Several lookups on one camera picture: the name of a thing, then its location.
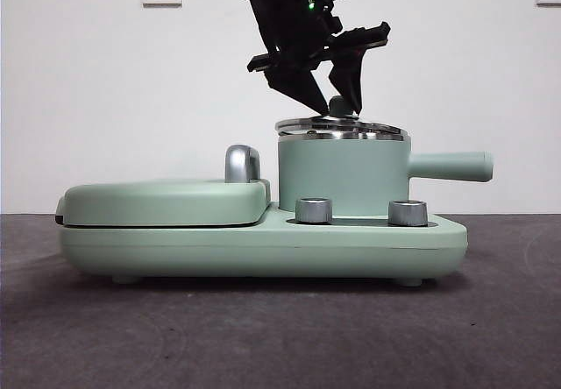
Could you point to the green breakfast machine base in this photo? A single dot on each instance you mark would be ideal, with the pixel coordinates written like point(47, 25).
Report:
point(263, 249)

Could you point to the silver control knob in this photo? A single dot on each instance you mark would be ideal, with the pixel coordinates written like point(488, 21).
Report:
point(313, 210)
point(407, 213)

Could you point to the glass lid with green knob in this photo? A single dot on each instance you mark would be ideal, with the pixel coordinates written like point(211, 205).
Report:
point(342, 126)

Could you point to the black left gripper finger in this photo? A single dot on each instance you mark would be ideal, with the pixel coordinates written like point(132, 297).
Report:
point(350, 78)
point(298, 86)

